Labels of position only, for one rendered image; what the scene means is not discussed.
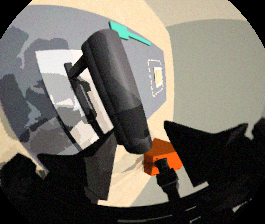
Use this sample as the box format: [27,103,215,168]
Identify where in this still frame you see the cream square tile with dark blue center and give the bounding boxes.
[153,67,161,88]

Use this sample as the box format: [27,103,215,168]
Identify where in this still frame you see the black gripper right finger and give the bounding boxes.
[164,120,249,188]

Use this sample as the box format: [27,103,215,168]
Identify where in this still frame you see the green small trowel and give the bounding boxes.
[109,22,151,45]

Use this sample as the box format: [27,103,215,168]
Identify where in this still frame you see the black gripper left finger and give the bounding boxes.
[38,128,117,201]

